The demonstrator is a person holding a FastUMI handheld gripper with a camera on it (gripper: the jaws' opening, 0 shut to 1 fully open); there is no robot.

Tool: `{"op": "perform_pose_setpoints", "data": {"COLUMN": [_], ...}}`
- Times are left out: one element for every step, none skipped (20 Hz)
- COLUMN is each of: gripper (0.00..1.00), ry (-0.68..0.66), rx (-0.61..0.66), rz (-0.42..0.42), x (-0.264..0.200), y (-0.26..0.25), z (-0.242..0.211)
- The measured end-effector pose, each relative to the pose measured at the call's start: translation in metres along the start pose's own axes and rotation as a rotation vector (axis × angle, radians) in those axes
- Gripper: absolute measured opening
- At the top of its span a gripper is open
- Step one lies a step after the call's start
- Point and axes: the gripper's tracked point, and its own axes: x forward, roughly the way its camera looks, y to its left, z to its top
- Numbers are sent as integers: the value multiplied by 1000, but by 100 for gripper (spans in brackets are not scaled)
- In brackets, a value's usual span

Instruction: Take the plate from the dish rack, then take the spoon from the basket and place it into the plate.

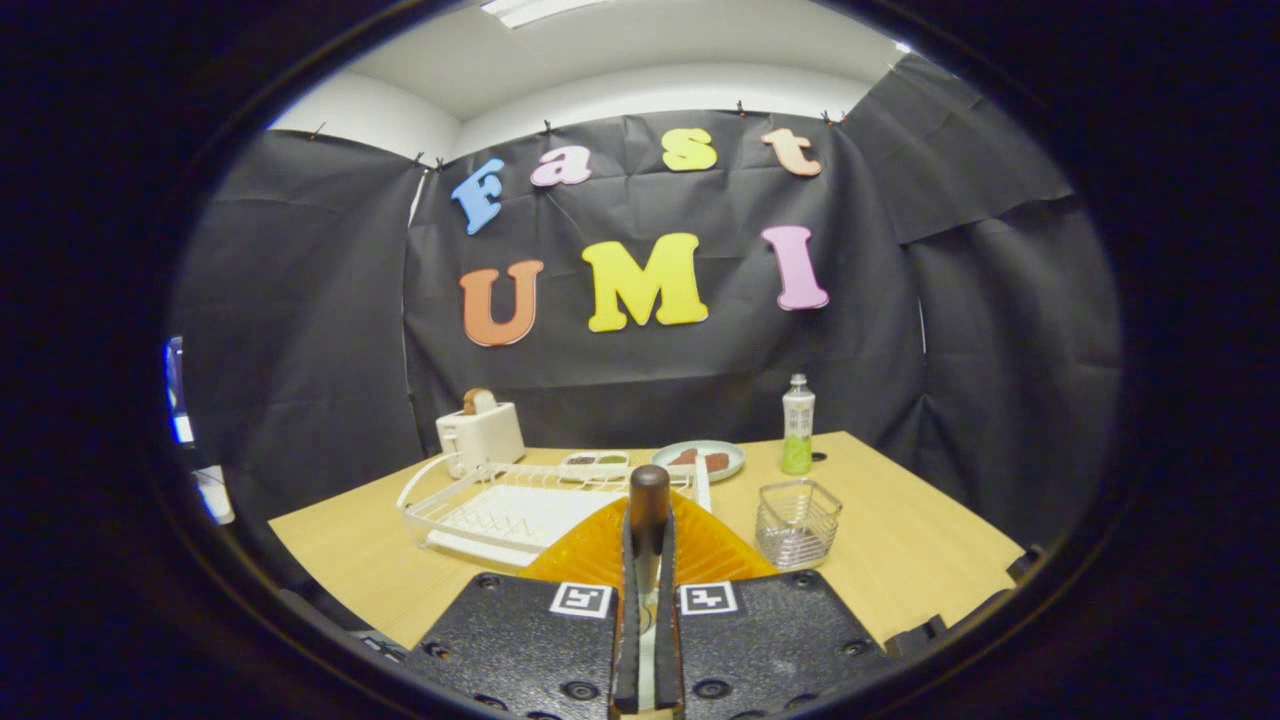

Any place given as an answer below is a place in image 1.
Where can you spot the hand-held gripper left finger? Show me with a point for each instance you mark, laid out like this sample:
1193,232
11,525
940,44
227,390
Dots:
530,650

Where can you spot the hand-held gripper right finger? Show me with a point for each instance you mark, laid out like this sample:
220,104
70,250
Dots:
770,650

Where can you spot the small two-part sauce dish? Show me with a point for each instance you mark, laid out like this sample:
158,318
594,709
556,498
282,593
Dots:
595,460

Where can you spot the green plate with sausages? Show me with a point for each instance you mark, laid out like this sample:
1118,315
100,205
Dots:
735,452

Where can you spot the brown sausage piece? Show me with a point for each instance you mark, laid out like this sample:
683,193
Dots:
716,462
685,457

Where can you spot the white toaster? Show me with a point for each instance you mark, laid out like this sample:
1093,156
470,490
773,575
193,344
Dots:
485,438

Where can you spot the green drink bottle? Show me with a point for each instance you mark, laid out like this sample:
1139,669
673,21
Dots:
798,425

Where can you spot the toast bread slice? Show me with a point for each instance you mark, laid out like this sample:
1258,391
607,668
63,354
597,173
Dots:
480,400

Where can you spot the black backdrop cloth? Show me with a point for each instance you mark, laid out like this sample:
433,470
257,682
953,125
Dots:
650,380

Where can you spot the white object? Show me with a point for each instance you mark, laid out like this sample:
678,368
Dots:
215,495

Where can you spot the bright blue screen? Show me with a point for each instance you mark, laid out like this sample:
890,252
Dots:
178,390

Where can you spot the ceiling light panel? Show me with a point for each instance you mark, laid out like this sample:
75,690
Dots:
540,10

